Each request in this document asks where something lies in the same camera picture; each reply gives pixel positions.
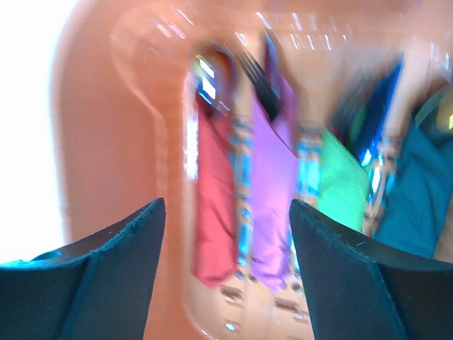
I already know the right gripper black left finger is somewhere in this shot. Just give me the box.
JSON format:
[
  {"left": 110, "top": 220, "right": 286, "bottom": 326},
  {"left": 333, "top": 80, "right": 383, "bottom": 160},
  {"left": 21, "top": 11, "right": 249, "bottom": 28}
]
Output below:
[{"left": 1, "top": 198, "right": 166, "bottom": 339}]

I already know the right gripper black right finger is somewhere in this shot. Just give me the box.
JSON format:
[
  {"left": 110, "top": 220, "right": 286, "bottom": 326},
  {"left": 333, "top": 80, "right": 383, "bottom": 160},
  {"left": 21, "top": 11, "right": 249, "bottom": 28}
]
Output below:
[{"left": 289, "top": 200, "right": 452, "bottom": 339}]

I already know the pink paper napkin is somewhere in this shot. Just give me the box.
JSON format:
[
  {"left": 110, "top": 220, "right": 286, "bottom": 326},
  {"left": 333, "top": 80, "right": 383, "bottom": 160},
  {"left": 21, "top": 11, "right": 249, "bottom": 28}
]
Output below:
[{"left": 250, "top": 76, "right": 298, "bottom": 291}]

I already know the black fork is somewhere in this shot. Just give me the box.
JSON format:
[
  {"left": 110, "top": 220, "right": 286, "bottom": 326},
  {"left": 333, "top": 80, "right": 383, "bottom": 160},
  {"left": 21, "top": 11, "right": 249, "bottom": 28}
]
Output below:
[{"left": 237, "top": 52, "right": 280, "bottom": 122}]

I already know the black napkin in basin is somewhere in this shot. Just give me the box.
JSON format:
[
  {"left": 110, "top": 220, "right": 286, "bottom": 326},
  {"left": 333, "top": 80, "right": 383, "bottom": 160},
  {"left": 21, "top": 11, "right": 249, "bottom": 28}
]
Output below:
[{"left": 373, "top": 124, "right": 452, "bottom": 258}]

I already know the green napkin in basin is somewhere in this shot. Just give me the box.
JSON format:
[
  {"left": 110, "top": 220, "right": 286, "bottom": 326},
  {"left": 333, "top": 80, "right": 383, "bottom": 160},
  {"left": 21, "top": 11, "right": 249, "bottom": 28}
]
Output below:
[{"left": 317, "top": 130, "right": 369, "bottom": 232}]

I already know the red napkin in basin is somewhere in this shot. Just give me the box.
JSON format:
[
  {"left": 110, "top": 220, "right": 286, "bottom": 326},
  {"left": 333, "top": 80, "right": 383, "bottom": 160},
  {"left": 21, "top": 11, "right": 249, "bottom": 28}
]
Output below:
[{"left": 193, "top": 97, "right": 237, "bottom": 288}]

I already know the orange plastic basin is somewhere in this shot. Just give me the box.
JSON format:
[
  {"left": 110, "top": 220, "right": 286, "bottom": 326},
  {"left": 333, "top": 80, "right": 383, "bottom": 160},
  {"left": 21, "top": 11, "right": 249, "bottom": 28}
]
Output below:
[{"left": 53, "top": 1, "right": 452, "bottom": 339}]

